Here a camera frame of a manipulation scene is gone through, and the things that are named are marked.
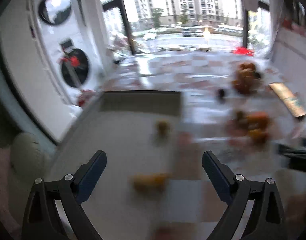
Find pink cloth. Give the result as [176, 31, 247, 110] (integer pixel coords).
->
[0, 147, 21, 239]

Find red flat dish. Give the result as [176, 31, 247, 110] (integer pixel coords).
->
[231, 47, 254, 56]

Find small green-yellow fruit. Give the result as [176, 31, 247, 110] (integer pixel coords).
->
[156, 120, 170, 137]

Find smartphone in orange case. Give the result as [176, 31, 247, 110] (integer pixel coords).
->
[268, 82, 306, 120]

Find clear glass fruit bowl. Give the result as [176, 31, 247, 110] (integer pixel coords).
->
[231, 62, 263, 95]

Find lower washing machine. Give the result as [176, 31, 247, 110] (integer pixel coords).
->
[46, 33, 105, 107]

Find dark purple plum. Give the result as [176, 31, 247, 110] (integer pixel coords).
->
[216, 88, 225, 102]

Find grey shallow tray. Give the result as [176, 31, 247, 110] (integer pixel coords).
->
[47, 90, 182, 239]

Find yellow banana-like fruit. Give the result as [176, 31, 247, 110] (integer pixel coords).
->
[131, 173, 171, 192]

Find large orange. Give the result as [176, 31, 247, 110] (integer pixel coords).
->
[246, 111, 270, 131]

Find upper dryer machine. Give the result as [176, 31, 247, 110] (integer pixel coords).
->
[33, 0, 84, 46]

